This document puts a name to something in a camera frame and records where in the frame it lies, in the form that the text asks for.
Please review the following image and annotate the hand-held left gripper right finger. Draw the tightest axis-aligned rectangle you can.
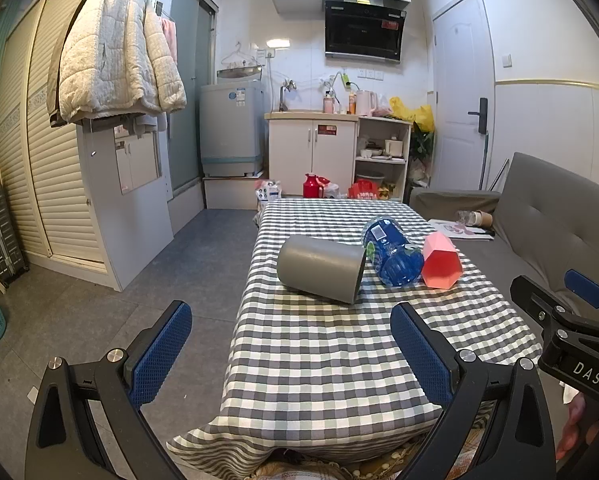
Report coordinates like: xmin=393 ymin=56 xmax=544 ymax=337
xmin=390 ymin=303 xmax=557 ymax=480

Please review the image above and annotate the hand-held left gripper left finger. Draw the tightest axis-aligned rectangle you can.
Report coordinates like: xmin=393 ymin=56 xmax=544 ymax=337
xmin=25 ymin=300 xmax=193 ymax=480

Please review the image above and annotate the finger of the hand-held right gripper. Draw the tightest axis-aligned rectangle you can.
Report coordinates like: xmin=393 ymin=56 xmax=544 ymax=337
xmin=564 ymin=268 xmax=599 ymax=330
xmin=510 ymin=275 xmax=587 ymax=335

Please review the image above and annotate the grey cup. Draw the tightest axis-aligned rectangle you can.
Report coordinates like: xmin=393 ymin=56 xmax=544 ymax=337
xmin=277 ymin=234 xmax=367 ymax=305

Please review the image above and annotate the pink hexagonal cup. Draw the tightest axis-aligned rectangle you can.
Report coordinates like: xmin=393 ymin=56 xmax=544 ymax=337
xmin=421 ymin=231 xmax=464 ymax=290

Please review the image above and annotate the clear blue cup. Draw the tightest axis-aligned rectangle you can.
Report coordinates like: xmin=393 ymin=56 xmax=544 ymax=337
xmin=362 ymin=215 xmax=425 ymax=288

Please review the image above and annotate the person's right hand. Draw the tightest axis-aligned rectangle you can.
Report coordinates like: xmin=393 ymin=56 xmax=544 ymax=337
xmin=554 ymin=389 xmax=589 ymax=463

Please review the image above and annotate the grey sofa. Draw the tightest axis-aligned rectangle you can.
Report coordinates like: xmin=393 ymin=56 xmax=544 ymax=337
xmin=409 ymin=151 xmax=599 ymax=361

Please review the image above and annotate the open magazine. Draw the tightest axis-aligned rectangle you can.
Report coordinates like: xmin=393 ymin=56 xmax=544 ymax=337
xmin=428 ymin=219 xmax=496 ymax=242

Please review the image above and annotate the grey checkered tablecloth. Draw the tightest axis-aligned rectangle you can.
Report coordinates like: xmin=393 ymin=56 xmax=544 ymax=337
xmin=166 ymin=197 xmax=543 ymax=466

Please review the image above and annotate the patterned blanket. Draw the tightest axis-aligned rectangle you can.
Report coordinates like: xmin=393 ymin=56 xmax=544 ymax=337
xmin=249 ymin=402 xmax=496 ymax=480

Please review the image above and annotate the red plastic bag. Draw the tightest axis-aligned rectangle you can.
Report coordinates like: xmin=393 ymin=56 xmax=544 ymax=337
xmin=348 ymin=180 xmax=381 ymax=200

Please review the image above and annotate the white washing machine platform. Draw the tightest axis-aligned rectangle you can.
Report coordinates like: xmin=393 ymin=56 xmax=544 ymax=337
xmin=202 ymin=175 xmax=266 ymax=210

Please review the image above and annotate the white open shelf unit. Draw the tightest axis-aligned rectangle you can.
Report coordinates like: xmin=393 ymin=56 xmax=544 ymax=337
xmin=354 ymin=115 xmax=413 ymax=202

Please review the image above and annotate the pack of water bottles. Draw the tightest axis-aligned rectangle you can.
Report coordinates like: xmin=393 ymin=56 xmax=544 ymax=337
xmin=254 ymin=179 xmax=283 ymax=204

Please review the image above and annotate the louvred wardrobe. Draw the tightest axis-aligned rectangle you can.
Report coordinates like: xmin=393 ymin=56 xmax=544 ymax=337
xmin=0 ymin=0 xmax=175 ymax=292

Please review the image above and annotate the dark ribbed suitcase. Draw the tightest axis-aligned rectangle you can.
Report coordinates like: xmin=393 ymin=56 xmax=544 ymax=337
xmin=0 ymin=183 xmax=30 ymax=289

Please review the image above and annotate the yellow plastic bag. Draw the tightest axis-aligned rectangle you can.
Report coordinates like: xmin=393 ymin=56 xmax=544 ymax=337
xmin=390 ymin=96 xmax=435 ymax=134

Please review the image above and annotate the white sink cabinet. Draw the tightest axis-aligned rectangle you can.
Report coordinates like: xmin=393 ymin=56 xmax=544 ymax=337
xmin=264 ymin=111 xmax=361 ymax=199

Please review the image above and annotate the white room door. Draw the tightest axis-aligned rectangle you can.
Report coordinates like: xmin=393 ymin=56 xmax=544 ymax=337
xmin=431 ymin=0 xmax=495 ymax=192

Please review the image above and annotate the grey washing machine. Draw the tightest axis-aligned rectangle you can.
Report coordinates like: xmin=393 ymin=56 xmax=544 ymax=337
xmin=200 ymin=79 xmax=267 ymax=179

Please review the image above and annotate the white electric kettle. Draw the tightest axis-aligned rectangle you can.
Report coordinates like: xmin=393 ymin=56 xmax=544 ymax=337
xmin=355 ymin=89 xmax=379 ymax=116

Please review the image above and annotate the frosted glass sliding door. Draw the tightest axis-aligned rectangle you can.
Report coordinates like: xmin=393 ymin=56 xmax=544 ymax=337
xmin=166 ymin=0 xmax=219 ymax=197

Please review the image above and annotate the metal faucet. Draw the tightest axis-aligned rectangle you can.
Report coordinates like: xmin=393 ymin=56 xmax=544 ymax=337
xmin=278 ymin=79 xmax=298 ymax=112

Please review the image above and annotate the metal basin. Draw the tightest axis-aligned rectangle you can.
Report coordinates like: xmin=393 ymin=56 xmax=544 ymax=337
xmin=216 ymin=65 xmax=263 ymax=81

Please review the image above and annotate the white puffer jacket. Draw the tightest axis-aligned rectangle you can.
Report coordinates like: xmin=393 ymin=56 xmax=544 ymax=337
xmin=59 ymin=0 xmax=187 ymax=123

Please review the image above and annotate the white clothes hanger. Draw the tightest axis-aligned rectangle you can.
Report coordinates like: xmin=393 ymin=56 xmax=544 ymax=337
xmin=221 ymin=41 xmax=261 ymax=69

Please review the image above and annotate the black range hood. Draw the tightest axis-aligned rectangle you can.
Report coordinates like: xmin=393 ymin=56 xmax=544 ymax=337
xmin=323 ymin=0 xmax=408 ymax=64

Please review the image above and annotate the pink towel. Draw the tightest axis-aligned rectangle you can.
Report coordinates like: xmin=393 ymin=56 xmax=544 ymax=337
xmin=160 ymin=17 xmax=178 ymax=57

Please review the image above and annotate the green mop handle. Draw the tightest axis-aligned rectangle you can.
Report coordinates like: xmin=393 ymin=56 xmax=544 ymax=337
xmin=481 ymin=131 xmax=491 ymax=189

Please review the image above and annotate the black door handle lock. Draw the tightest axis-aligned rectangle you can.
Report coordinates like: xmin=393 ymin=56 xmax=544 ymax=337
xmin=468 ymin=97 xmax=489 ymax=135

